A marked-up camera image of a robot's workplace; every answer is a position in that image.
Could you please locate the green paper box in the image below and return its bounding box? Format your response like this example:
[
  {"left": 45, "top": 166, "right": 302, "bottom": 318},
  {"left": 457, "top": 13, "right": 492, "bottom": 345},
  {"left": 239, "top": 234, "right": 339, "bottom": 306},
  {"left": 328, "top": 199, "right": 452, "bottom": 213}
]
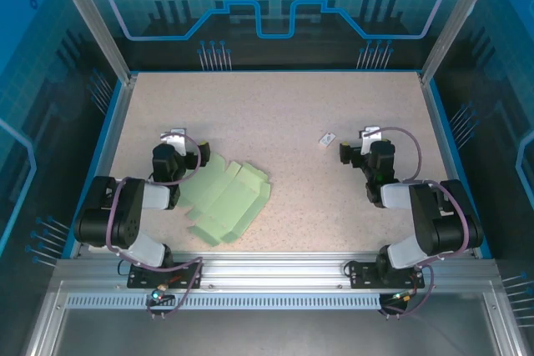
[{"left": 174, "top": 153, "right": 273, "bottom": 245}]

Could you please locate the small white printed card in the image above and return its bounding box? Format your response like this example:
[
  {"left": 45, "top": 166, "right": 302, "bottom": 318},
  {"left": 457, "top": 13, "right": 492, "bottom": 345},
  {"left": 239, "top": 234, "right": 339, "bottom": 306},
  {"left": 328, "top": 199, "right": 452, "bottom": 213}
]
[{"left": 318, "top": 131, "right": 338, "bottom": 151}]

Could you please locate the blue table edge strip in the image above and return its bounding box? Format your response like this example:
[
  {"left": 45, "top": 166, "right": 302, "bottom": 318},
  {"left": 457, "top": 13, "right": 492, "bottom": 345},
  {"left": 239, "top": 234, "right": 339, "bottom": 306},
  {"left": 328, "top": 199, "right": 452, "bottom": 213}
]
[
  {"left": 426, "top": 79, "right": 494, "bottom": 260},
  {"left": 61, "top": 79, "right": 126, "bottom": 260}
]

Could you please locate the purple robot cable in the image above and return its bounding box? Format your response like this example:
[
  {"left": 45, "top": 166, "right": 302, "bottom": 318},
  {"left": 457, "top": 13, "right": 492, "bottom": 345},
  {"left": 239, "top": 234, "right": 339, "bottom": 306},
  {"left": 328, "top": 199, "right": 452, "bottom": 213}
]
[
  {"left": 103, "top": 133, "right": 204, "bottom": 318},
  {"left": 361, "top": 126, "right": 479, "bottom": 318}
]

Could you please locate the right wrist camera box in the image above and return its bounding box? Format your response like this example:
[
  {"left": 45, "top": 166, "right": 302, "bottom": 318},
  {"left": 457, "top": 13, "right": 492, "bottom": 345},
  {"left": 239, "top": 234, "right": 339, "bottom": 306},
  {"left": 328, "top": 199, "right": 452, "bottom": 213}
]
[{"left": 359, "top": 125, "right": 384, "bottom": 153}]

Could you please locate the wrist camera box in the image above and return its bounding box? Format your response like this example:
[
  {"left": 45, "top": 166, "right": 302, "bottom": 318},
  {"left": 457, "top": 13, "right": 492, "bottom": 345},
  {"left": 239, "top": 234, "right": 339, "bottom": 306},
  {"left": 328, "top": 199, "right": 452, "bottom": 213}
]
[
  {"left": 160, "top": 128, "right": 189, "bottom": 153},
  {"left": 359, "top": 125, "right": 384, "bottom": 153}
]

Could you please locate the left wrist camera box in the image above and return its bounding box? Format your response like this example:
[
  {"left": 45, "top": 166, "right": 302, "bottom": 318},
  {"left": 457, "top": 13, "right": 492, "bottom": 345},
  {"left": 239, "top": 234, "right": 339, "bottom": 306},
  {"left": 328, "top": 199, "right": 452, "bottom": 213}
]
[{"left": 160, "top": 128, "right": 189, "bottom": 153}]

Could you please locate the aluminium side rail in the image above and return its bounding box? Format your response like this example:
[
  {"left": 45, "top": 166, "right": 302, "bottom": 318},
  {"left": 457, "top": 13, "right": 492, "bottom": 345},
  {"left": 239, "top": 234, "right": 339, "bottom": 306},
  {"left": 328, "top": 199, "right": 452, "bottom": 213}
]
[
  {"left": 418, "top": 72, "right": 476, "bottom": 258},
  {"left": 70, "top": 73, "right": 139, "bottom": 259}
]

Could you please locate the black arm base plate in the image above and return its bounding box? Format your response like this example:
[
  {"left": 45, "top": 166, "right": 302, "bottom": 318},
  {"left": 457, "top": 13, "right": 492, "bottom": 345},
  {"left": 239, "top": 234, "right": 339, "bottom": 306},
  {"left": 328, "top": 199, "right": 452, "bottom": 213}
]
[
  {"left": 347, "top": 260, "right": 426, "bottom": 290},
  {"left": 126, "top": 261, "right": 204, "bottom": 290}
]

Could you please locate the cable connector with green light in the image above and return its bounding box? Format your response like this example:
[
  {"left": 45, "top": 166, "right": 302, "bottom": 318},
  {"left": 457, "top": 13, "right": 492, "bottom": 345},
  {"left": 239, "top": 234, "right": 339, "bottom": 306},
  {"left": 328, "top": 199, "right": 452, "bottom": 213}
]
[
  {"left": 390, "top": 288, "right": 421, "bottom": 305},
  {"left": 146, "top": 283, "right": 176, "bottom": 306}
]

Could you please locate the aluminium mounting rail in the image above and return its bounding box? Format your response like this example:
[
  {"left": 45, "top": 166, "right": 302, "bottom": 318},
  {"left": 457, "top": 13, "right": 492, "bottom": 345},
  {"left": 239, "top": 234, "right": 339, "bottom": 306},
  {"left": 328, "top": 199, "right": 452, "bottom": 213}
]
[{"left": 53, "top": 252, "right": 501, "bottom": 290}]

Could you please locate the aluminium frame post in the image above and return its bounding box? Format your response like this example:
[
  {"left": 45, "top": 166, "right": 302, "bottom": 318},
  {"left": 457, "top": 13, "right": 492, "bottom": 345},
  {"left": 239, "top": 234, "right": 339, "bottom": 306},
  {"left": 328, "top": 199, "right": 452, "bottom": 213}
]
[
  {"left": 419, "top": 0, "right": 504, "bottom": 85},
  {"left": 45, "top": 0, "right": 139, "bottom": 84}
]

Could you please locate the slotted grey cable duct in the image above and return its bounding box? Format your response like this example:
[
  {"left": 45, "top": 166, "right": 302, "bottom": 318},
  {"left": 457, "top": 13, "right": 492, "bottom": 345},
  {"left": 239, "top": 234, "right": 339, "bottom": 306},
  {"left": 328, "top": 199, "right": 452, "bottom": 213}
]
[{"left": 65, "top": 293, "right": 384, "bottom": 311}]

